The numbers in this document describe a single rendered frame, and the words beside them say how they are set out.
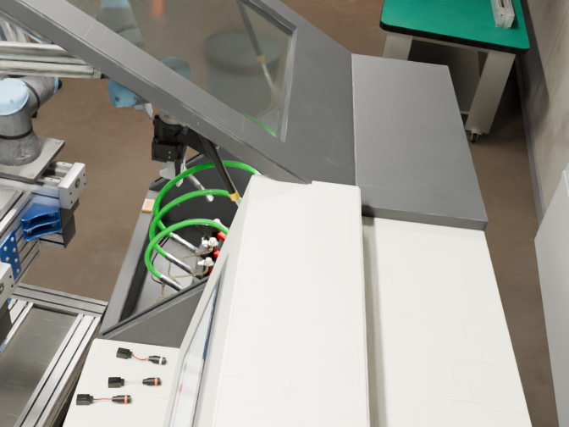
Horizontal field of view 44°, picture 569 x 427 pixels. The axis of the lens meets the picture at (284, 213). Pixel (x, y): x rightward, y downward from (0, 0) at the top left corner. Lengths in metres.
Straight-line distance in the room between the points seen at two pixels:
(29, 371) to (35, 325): 0.22
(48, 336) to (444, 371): 1.95
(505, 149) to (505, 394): 3.62
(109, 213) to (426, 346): 2.69
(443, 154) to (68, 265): 2.21
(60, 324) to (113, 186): 1.19
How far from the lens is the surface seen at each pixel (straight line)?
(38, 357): 2.86
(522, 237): 4.08
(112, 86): 1.72
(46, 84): 2.38
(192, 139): 1.82
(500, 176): 4.51
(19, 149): 2.34
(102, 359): 1.83
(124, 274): 2.07
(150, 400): 1.74
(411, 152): 1.68
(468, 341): 1.31
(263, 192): 1.39
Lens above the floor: 2.40
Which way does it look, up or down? 39 degrees down
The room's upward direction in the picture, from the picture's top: 8 degrees clockwise
